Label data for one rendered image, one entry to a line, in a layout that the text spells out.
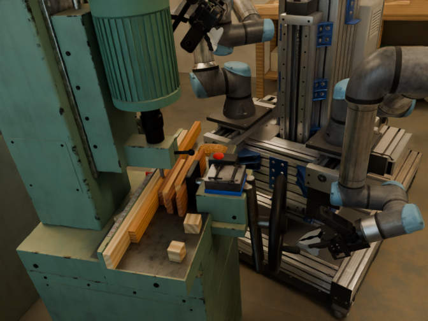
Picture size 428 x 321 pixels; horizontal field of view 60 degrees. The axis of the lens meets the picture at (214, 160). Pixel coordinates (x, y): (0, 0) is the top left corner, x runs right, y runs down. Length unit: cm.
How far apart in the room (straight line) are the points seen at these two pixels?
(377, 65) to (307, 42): 55
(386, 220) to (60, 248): 93
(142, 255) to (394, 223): 67
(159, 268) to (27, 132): 50
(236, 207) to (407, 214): 46
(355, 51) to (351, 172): 81
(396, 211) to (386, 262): 109
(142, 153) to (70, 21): 37
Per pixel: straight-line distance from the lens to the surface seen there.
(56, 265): 121
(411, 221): 112
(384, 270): 216
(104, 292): 121
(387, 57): 100
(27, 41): 95
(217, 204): 99
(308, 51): 152
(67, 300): 134
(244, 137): 168
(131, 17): 84
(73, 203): 116
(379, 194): 119
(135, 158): 105
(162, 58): 88
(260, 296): 195
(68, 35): 93
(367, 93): 101
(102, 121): 99
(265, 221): 109
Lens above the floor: 156
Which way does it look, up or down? 33 degrees down
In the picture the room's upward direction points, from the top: 5 degrees counter-clockwise
